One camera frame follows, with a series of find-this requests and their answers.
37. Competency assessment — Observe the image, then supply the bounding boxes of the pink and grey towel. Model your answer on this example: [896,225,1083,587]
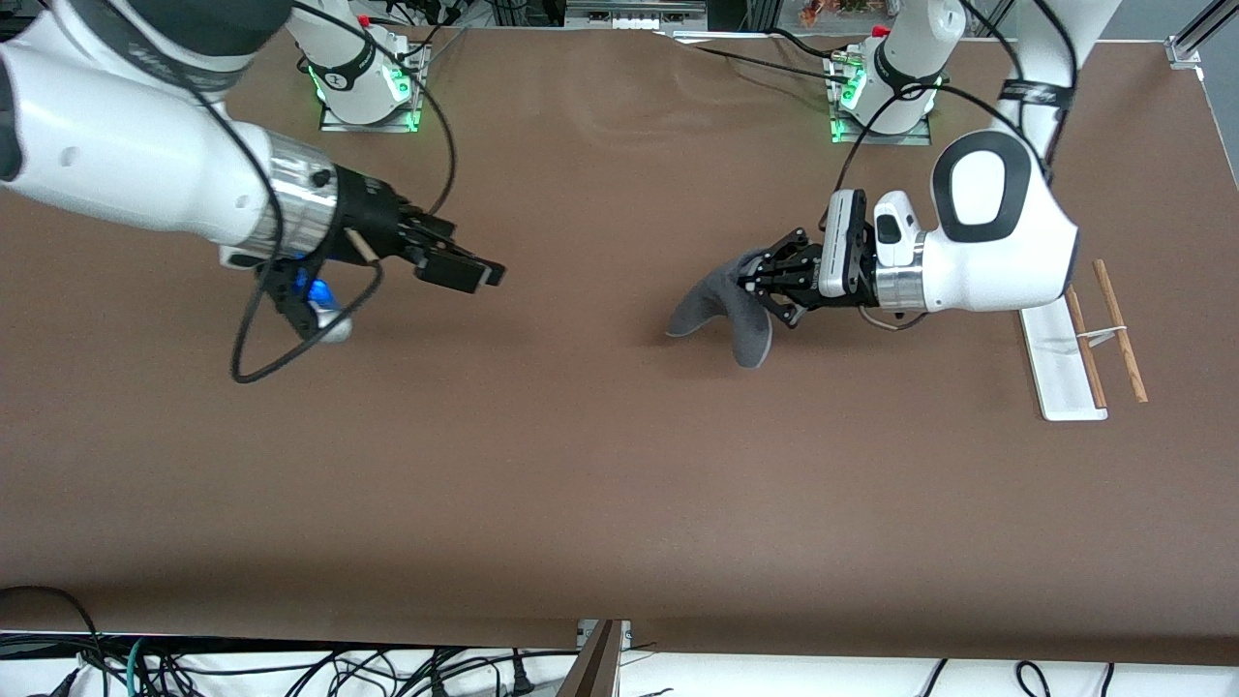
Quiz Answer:
[666,247,777,370]

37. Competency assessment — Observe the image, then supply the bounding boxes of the grey power strip bar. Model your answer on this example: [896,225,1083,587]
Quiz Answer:
[564,0,708,30]

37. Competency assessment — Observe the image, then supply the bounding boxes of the thin black table cable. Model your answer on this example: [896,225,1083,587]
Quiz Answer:
[768,26,858,64]
[668,34,858,88]

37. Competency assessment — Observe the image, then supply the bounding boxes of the aluminium frame profile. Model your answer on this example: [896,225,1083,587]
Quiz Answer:
[1166,0,1239,69]

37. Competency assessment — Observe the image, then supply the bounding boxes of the tangled black floor cables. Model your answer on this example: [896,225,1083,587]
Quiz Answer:
[145,647,543,697]

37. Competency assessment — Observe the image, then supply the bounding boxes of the thick black floor cable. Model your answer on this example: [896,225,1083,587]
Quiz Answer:
[0,585,107,697]

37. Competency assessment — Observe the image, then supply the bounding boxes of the brown table cover sheet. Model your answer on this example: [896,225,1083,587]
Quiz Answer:
[0,19,1239,669]

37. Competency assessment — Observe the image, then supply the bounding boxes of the brown table leg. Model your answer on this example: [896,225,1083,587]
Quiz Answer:
[557,620,625,697]

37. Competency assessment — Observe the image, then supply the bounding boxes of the small metal bracket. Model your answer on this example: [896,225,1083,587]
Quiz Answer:
[578,620,632,652]

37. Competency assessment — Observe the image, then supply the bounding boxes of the colourful small objects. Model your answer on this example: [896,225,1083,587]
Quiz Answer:
[801,0,877,26]

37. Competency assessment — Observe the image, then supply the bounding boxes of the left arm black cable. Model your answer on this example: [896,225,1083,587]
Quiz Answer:
[837,0,1077,332]

